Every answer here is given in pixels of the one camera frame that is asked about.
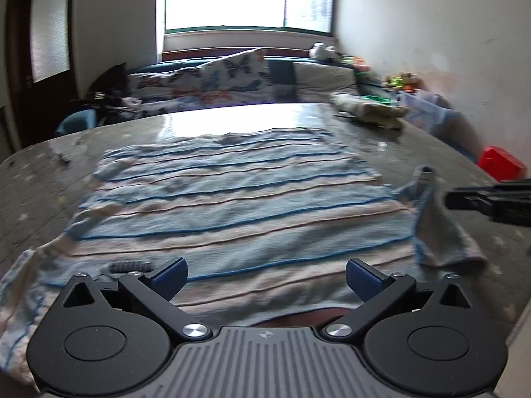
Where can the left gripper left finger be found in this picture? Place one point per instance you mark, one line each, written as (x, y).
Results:
(150, 295)

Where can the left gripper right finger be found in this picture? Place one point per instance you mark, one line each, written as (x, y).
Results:
(382, 295)

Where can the blue pink striped garment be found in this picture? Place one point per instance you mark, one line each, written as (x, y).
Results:
(266, 222)

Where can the bagged yellow folded clothes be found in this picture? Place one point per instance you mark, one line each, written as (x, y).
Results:
(368, 111)

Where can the red box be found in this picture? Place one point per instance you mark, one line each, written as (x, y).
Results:
(501, 165)

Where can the clear plastic storage box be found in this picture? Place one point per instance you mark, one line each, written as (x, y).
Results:
(428, 115)

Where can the grey star quilted mattress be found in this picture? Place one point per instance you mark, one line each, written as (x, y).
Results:
(463, 333)

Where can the colourful plush toys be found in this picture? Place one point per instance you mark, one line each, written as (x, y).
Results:
(405, 81)

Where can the black silver pen tool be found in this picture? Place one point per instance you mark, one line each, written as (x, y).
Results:
(63, 160)

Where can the green plastic container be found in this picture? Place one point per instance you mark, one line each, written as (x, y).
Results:
(379, 99)

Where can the blue sofa bench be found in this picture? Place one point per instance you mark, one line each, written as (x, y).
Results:
(94, 113)

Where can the black bag on sofa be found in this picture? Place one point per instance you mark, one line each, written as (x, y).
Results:
(111, 86)

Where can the low butterfly print pillow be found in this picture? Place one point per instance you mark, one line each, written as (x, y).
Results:
(166, 92)

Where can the grey plain cushion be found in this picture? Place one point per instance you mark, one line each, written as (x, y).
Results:
(316, 82)

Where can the large butterfly print pillow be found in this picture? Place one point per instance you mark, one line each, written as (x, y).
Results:
(238, 79)

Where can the white plush toy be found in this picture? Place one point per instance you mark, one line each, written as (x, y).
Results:
(322, 52)

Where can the dark wooden door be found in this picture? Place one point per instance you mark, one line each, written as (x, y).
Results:
(40, 69)

